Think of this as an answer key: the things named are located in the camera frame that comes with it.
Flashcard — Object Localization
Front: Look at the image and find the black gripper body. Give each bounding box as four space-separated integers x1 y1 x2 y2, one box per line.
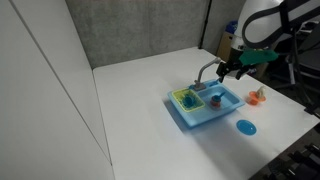
216 59 252 76

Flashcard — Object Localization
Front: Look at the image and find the teal toy cup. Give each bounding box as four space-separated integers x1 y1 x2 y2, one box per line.
182 94 198 109

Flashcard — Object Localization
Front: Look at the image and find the grey toy faucet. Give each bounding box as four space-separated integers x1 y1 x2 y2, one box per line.
194 57 222 92

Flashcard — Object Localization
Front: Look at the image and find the wooden toy storage shelf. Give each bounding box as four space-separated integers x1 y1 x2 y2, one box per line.
216 19 271 80

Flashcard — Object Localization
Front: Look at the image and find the cream toy food piece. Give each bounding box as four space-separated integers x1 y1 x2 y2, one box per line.
255 85 268 99

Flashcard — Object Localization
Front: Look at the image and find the orange toy bowl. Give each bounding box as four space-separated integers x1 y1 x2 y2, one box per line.
248 90 267 106

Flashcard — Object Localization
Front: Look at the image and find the yellow-green dish rack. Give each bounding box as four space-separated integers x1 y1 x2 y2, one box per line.
171 88 206 113

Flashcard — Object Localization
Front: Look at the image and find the light blue toy sink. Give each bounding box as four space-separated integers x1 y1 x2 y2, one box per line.
167 79 246 129

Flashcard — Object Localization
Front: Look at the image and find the black vertical pole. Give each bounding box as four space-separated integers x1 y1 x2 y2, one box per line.
198 0 213 50

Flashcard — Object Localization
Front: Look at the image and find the blue toy plate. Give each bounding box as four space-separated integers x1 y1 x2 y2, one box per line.
236 119 258 136

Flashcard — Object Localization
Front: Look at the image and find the black office chair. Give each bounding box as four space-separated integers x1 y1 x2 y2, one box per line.
269 23 320 115

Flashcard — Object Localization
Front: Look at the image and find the black clamp equipment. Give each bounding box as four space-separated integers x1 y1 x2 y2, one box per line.
249 123 320 180

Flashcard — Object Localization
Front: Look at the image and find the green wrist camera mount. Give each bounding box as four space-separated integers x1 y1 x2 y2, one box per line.
239 48 280 66

